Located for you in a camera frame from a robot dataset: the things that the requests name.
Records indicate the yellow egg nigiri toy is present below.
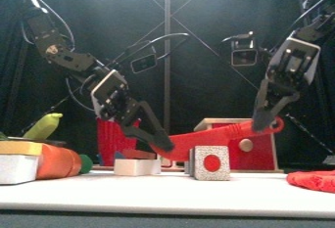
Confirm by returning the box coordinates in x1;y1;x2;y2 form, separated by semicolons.
0;140;44;186

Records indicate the red cloth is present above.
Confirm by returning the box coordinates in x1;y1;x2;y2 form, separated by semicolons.
286;169;335;194

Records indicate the orange toy carrot piece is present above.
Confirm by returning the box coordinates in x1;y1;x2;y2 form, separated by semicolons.
64;147;84;178
35;143;74;181

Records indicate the red ribbed cup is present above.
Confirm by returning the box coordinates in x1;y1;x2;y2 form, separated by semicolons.
96;116;143;167

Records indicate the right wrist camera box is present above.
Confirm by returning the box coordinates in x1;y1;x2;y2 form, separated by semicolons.
230;31;261;68

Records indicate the black camera cable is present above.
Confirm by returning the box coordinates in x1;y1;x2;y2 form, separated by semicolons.
114;31;191;68

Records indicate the red striped tuna nigiri toy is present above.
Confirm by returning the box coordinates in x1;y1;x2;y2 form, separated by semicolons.
112;148;163;177

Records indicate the red plastic spatula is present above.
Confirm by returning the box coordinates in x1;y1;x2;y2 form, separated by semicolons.
150;115;287;162

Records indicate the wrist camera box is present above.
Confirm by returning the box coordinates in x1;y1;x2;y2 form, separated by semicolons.
230;31;261;68
128;44;160;75

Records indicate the red wooden drawer box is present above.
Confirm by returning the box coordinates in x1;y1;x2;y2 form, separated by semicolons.
192;117;282;173

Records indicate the white cutting board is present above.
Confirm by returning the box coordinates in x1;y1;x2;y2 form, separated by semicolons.
0;169;335;220

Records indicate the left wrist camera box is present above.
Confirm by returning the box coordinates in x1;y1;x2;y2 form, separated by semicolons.
128;44;160;75

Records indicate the green toy carrot top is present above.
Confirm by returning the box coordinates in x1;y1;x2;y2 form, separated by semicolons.
78;154;95;175

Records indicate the nori sushi roll piece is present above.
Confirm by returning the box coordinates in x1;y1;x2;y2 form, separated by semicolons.
187;145;234;182

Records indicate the vertical metal frame pole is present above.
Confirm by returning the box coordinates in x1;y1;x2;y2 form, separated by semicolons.
163;0;172;135

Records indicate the white sushi roll piece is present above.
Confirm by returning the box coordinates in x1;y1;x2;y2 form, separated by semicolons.
158;156;175;169

